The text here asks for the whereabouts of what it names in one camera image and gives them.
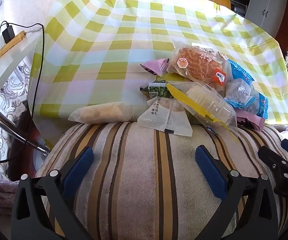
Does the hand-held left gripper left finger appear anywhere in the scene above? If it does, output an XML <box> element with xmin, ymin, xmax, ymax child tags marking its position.
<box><xmin>10</xmin><ymin>146</ymin><xmax>96</xmax><ymax>240</ymax></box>

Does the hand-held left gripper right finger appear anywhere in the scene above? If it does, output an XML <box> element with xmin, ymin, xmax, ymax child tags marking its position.
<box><xmin>195</xmin><ymin>145</ymin><xmax>280</xmax><ymax>240</ymax></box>

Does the pink snack packet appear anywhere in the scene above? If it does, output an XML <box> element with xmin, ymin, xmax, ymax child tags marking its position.
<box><xmin>234</xmin><ymin>109</ymin><xmax>266</xmax><ymax>132</ymax></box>
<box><xmin>140</xmin><ymin>58</ymin><xmax>171</xmax><ymax>77</ymax></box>

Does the white printed snack packet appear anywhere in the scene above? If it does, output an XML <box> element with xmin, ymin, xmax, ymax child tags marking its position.
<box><xmin>137</xmin><ymin>97</ymin><xmax>193</xmax><ymax>137</ymax></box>

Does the blue clear snack packet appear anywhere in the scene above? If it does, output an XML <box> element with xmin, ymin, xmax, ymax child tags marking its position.
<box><xmin>219</xmin><ymin>54</ymin><xmax>269</xmax><ymax>120</ymax></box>

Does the green snack packet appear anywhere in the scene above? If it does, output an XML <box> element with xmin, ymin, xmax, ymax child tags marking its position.
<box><xmin>139</xmin><ymin>79</ymin><xmax>177</xmax><ymax>101</ymax></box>

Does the yellow snack packet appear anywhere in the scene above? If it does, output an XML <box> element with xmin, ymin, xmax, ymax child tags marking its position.
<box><xmin>160</xmin><ymin>72</ymin><xmax>192</xmax><ymax>83</ymax></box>

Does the orange bread snack packet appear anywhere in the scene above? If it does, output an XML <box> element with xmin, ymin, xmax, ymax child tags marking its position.
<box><xmin>166</xmin><ymin>39</ymin><xmax>228</xmax><ymax>93</ymax></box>

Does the beige frosted snack packet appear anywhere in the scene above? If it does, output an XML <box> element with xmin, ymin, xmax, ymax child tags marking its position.
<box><xmin>68</xmin><ymin>101</ymin><xmax>135</xmax><ymax>125</ymax></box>

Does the beige striped towel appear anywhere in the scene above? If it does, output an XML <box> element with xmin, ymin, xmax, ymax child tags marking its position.
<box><xmin>35</xmin><ymin>121</ymin><xmax>288</xmax><ymax>240</ymax></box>

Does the clear yellow striped cracker packet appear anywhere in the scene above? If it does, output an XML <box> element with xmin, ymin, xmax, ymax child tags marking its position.
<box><xmin>166</xmin><ymin>81</ymin><xmax>241</xmax><ymax>143</ymax></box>

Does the white lace patterned cloth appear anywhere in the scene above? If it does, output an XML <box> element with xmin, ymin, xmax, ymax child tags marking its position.
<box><xmin>0</xmin><ymin>62</ymin><xmax>35</xmax><ymax>180</ymax></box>

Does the white side table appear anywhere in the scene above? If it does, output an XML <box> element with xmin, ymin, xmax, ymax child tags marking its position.
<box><xmin>0</xmin><ymin>12</ymin><xmax>51</xmax><ymax>156</ymax></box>

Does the yellow green checked tablecloth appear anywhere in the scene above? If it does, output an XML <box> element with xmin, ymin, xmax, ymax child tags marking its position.
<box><xmin>33</xmin><ymin>0</ymin><xmax>288</xmax><ymax>126</ymax></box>

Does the yellow power strip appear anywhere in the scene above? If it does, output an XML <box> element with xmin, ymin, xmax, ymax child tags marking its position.
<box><xmin>0</xmin><ymin>31</ymin><xmax>26</xmax><ymax>59</ymax></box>

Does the white cabinet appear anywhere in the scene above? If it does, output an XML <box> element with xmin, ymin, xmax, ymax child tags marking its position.
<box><xmin>245</xmin><ymin>0</ymin><xmax>288</xmax><ymax>31</ymax></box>

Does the black power adapter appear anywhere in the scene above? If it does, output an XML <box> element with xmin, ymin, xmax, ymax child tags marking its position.
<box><xmin>2</xmin><ymin>24</ymin><xmax>16</xmax><ymax>44</ymax></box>

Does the black cable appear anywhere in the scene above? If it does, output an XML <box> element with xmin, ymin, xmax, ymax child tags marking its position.
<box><xmin>0</xmin><ymin>20</ymin><xmax>46</xmax><ymax>163</ymax></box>

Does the white plug cable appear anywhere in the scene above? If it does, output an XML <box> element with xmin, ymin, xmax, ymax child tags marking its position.
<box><xmin>25</xmin><ymin>26</ymin><xmax>43</xmax><ymax>35</ymax></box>

